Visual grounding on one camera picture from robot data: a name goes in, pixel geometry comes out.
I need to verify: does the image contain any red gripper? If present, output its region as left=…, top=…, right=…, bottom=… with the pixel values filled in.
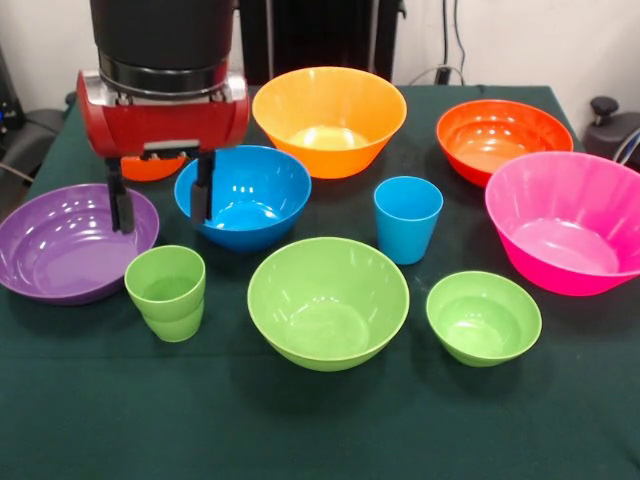
left=76, top=69, right=250, bottom=235

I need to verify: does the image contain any wide purple bowl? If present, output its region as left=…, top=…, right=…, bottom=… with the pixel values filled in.
left=0, top=183, right=161, bottom=307

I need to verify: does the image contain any stack of green cups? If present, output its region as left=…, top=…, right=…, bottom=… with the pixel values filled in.
left=123, top=244, right=207, bottom=343

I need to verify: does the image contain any large green bowl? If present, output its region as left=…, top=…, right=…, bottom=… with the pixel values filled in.
left=246, top=236, right=411, bottom=373

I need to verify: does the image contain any blue cup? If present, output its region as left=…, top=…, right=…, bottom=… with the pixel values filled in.
left=373, top=175, right=445, bottom=266

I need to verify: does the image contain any small green bowl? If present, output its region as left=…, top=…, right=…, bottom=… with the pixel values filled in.
left=425, top=270, right=543, bottom=369

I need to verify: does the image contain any small orange bowl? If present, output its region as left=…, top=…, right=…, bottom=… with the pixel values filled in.
left=119, top=154, right=187, bottom=182

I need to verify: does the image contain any blue bowl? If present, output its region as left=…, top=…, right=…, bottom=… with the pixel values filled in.
left=173, top=144, right=313, bottom=253

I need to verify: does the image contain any large yellow-orange bowl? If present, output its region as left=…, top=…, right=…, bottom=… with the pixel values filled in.
left=251, top=66, right=408, bottom=180

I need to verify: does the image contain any black equipment box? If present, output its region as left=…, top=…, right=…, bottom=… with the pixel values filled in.
left=0, top=44, right=26, bottom=139

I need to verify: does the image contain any dark green tablecloth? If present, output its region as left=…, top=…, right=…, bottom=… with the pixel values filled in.
left=0, top=83, right=640, bottom=480

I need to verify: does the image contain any wide red-orange bowl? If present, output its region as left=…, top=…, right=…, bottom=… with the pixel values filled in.
left=435, top=98, right=575, bottom=189

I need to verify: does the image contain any large pink bowl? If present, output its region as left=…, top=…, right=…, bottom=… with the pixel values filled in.
left=484, top=151, right=640, bottom=298

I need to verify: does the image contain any grey chair with black knob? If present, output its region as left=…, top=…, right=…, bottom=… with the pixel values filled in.
left=582, top=96, right=640, bottom=166

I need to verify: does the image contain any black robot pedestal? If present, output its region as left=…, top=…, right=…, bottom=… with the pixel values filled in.
left=234, top=0, right=406, bottom=86

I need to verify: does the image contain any white cable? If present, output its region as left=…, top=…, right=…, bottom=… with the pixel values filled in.
left=407, top=64, right=442, bottom=86

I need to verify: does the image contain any black wall cable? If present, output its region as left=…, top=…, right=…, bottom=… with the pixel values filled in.
left=442, top=0, right=469, bottom=86

